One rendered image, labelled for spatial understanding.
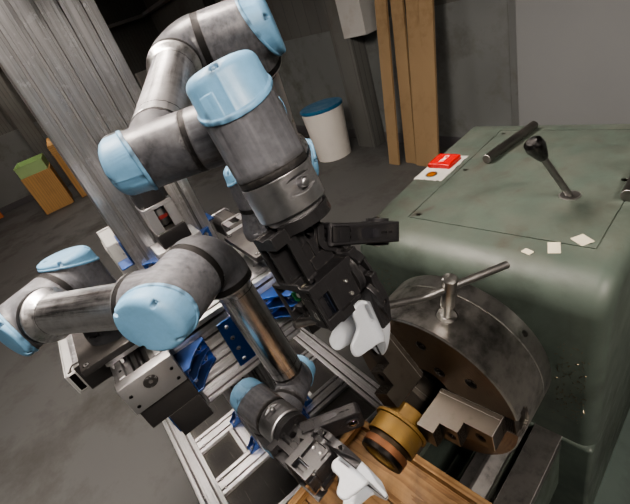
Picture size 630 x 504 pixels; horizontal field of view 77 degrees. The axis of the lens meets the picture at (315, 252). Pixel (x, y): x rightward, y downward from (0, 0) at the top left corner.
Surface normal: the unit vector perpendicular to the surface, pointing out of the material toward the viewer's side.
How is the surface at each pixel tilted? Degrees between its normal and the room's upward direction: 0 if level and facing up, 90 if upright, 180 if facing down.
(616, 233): 0
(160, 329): 90
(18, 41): 90
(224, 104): 79
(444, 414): 3
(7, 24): 90
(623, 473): 0
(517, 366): 58
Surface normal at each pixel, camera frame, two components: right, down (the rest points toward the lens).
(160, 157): 0.11, 0.45
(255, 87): 0.61, -0.05
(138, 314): -0.18, 0.58
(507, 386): 0.44, -0.22
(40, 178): 0.54, 0.31
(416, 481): -0.30, -0.80
